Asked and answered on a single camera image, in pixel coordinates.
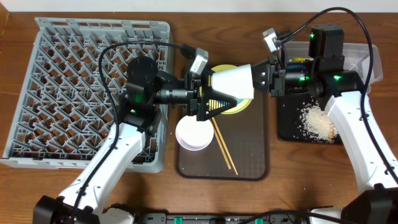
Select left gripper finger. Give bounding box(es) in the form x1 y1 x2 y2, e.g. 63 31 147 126
203 91 237 121
201 68 215 90

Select green yellow snack wrapper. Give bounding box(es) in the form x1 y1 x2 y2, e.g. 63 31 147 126
289 57 313 62

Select white cup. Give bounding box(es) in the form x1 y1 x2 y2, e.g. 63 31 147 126
211 64 254 100

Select light blue bowl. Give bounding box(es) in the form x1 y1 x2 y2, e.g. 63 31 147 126
236 99 246 107

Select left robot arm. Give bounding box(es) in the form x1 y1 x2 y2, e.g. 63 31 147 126
33 56 253 223

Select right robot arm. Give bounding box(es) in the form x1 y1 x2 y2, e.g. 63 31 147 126
252 24 397 223

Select yellow plate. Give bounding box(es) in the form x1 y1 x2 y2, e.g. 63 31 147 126
199 64 253 115

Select right wooden chopstick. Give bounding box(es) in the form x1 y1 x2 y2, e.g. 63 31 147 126
216 122 239 175

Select wooden chopstick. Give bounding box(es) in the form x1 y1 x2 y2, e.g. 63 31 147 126
216 122 239 175
211 118 231 169

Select black tray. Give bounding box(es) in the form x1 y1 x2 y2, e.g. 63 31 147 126
277 94 342 144

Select pink bowl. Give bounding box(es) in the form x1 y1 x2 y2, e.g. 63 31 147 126
175 116 214 151

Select left wooden chopstick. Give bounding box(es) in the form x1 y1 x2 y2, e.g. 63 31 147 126
211 118 231 169

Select brown serving tray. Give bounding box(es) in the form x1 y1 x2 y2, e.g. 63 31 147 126
175 90 270 181

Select pile of rice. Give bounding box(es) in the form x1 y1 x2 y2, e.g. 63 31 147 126
298 103 338 143

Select clear plastic bin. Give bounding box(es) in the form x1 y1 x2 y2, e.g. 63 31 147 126
285 41 383 93

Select grey dish rack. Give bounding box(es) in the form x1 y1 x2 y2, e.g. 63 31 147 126
1 17 174 169

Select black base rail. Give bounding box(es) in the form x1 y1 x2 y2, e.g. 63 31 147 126
105 204 312 224

